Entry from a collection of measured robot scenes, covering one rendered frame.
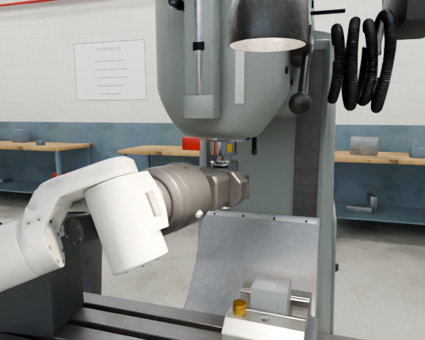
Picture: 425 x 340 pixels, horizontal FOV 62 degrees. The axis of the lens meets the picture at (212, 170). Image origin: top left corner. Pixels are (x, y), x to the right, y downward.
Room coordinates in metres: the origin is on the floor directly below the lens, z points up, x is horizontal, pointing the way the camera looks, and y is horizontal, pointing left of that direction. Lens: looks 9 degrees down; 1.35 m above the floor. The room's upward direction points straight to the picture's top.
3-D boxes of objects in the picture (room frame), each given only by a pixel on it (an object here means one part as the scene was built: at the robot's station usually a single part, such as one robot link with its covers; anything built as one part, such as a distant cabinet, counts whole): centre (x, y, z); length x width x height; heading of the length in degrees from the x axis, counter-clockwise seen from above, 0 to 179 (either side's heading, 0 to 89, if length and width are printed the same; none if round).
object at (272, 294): (0.56, -0.10, 1.03); 0.06 x 0.05 x 0.06; 71
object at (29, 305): (0.70, 0.41, 1.02); 0.22 x 0.12 x 0.20; 82
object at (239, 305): (0.53, -0.04, 1.04); 0.02 x 0.02 x 0.02
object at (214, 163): (0.59, -0.02, 1.26); 0.05 x 0.05 x 0.01
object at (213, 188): (0.51, 0.03, 1.23); 0.13 x 0.12 x 0.10; 58
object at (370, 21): (0.79, -0.29, 1.45); 0.18 x 0.16 x 0.21; 163
